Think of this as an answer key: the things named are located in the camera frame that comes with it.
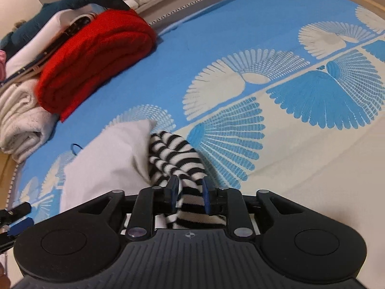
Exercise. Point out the folded red blanket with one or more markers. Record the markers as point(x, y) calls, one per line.
point(111, 43)

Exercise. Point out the blue white patterned bedsheet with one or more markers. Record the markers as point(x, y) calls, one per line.
point(268, 92)

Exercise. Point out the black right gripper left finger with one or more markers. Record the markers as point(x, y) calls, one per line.
point(149, 203)

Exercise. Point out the grey striped mattress edge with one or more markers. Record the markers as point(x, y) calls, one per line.
point(168, 12)

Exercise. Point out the white folded pillow cloth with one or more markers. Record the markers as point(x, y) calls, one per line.
point(52, 30)

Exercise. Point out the dark teal plush toy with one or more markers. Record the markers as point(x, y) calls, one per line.
point(16, 40)

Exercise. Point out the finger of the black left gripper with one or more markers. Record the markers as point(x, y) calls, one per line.
point(9, 237)
point(15, 214)

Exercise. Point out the black white striped garment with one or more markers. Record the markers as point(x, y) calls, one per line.
point(171, 155)

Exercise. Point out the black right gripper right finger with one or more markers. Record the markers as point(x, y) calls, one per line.
point(230, 204)

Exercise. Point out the folded cream white blanket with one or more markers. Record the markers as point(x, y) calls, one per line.
point(25, 124)

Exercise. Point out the white cloth garment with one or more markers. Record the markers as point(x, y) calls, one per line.
point(117, 159)

